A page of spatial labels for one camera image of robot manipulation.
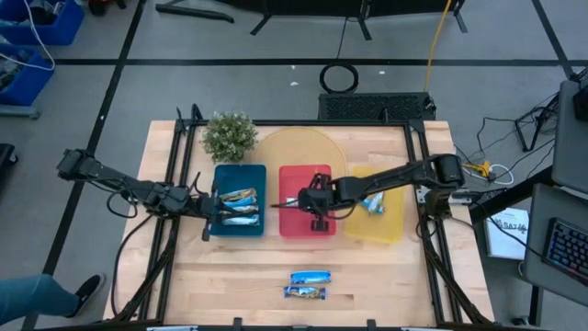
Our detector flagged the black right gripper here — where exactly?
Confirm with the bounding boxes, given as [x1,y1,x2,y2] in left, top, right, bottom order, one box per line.
[270,174,345,233]

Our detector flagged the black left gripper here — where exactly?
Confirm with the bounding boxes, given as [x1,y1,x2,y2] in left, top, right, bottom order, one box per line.
[183,181,234,242]

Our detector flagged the silver brown granola bar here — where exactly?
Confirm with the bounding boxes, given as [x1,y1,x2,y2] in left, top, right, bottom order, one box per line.
[220,204,260,215]

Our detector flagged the orange brown granola bar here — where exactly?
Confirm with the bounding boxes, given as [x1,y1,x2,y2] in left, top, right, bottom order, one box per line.
[219,187,257,201]

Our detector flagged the cyan peanut butter granola bar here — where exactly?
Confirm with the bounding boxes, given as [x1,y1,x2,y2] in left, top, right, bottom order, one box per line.
[220,195,258,208]

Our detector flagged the silver blue granola bar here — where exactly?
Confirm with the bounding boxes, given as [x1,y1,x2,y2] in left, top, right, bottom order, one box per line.
[221,214,261,227]

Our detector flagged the bright blue granola bar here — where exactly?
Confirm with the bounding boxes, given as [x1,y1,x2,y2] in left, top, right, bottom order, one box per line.
[288,269,332,284]

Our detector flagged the blue white granola bar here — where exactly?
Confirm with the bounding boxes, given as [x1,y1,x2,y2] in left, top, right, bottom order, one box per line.
[359,191,385,215]

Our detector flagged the Chewy oatmeal raisin granola bar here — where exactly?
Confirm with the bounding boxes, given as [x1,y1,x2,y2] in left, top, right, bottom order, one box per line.
[283,286,327,301]

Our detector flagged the red plastic sorting tray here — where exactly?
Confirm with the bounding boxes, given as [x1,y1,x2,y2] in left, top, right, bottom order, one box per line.
[277,164,337,240]

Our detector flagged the blue plastic sorting tray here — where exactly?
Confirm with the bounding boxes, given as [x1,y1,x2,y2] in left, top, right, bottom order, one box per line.
[207,164,267,239]

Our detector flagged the round wooden board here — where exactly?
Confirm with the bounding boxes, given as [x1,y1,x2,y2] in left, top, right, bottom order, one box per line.
[251,127,350,215]

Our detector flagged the small green potted plant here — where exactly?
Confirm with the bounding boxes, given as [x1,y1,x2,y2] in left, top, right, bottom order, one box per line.
[200,111,259,165]

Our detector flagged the yellow plastic sorting tray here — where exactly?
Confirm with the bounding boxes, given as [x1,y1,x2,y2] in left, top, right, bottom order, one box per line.
[344,165,406,245]

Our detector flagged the black perforated metal case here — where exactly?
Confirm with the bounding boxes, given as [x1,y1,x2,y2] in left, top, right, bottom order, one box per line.
[317,91,437,122]

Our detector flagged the person's shoe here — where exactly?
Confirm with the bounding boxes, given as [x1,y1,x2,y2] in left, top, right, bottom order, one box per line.
[66,273,107,320]

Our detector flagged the yellow power plug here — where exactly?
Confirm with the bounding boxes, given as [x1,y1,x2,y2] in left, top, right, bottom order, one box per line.
[462,160,492,177]

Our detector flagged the black partition panel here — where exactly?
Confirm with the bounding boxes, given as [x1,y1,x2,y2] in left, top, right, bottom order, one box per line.
[215,0,469,41]

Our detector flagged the black floor bar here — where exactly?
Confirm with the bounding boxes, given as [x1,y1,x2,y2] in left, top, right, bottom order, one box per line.
[154,3,235,24]

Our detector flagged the person's leg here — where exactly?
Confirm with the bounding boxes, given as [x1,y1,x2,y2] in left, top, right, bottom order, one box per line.
[0,274,80,326]

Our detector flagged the white paper manual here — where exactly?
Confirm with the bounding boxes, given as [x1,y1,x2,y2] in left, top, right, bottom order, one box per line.
[484,206,530,261]

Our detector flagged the black floor object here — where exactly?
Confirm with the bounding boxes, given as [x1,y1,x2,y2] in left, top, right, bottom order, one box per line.
[0,143,19,181]

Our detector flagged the blue storage crate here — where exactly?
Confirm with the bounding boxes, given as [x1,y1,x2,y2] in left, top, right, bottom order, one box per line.
[0,0,85,47]
[0,44,55,108]

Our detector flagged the grey desk with keyboard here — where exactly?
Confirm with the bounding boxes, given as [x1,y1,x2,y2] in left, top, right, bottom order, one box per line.
[521,182,588,308]

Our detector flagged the backlit black keyboard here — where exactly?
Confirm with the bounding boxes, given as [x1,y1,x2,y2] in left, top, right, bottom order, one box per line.
[543,217,588,286]

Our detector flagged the grey side table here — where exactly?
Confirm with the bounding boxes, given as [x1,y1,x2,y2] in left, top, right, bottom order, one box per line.
[549,78,588,194]

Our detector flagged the black box on table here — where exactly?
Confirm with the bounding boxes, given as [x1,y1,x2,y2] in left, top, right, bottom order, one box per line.
[571,86,588,123]

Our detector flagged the black aluminium rig frame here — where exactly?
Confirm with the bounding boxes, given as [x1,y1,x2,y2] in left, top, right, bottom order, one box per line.
[109,103,496,325]

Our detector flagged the coiled black cable ring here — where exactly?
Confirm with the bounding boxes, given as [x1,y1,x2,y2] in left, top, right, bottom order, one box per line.
[318,62,360,96]

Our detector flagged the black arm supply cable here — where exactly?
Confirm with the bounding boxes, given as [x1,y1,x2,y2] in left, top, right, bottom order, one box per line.
[109,213,155,319]

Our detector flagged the tangled black floor cables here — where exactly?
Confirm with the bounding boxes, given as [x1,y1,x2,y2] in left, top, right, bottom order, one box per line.
[452,89,564,185]

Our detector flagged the long yellow cable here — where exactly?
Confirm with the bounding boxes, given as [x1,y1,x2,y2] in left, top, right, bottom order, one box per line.
[423,0,454,93]

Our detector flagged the white looped cable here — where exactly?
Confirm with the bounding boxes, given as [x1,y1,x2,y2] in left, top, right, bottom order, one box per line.
[489,163,515,185]

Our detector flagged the thin white cable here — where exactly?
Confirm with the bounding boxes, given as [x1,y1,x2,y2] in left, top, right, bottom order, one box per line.
[0,0,56,73]

